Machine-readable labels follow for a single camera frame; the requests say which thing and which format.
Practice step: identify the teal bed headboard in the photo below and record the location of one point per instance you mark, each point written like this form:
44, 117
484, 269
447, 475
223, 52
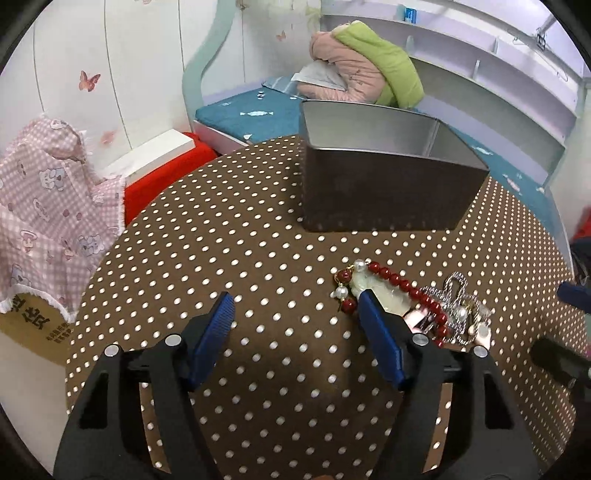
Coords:
200, 60

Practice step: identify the cardboard box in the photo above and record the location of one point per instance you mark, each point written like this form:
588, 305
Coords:
34, 324

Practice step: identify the pink quilted jacket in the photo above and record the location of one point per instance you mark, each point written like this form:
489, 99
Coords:
364, 81

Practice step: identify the red cloth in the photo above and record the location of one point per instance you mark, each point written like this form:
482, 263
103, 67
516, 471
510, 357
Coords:
143, 191

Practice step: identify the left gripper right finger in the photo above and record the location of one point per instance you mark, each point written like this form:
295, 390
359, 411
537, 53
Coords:
487, 437

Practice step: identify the pink small charm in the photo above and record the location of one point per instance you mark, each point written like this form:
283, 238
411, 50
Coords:
414, 318

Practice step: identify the brown polka dot tablecloth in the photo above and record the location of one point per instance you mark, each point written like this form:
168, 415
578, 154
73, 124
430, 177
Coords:
296, 393

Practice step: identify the teal candy print mattress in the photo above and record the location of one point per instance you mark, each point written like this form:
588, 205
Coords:
262, 114

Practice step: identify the blue small box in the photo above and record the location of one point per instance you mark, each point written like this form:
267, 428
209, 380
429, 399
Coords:
410, 15

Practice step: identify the green jacket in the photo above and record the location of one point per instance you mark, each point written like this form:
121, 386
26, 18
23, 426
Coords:
403, 87

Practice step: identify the white jade pendant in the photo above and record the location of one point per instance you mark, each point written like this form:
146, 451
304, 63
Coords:
392, 299

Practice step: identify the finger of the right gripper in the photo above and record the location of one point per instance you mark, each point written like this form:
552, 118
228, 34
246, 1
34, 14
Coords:
576, 296

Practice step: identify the white flat box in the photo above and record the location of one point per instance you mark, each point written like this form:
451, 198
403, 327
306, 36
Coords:
149, 156

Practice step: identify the white pillow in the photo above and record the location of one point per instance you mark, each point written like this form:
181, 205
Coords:
322, 74

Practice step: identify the pink patterned cloth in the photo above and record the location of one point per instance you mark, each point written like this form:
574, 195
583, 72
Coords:
58, 216

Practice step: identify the lavender wall shelf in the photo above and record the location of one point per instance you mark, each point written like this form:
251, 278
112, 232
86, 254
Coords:
508, 64

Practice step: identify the dark metal tin box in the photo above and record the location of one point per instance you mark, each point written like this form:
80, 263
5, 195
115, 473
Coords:
375, 168

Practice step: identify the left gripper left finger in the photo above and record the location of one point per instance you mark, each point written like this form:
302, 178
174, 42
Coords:
104, 437

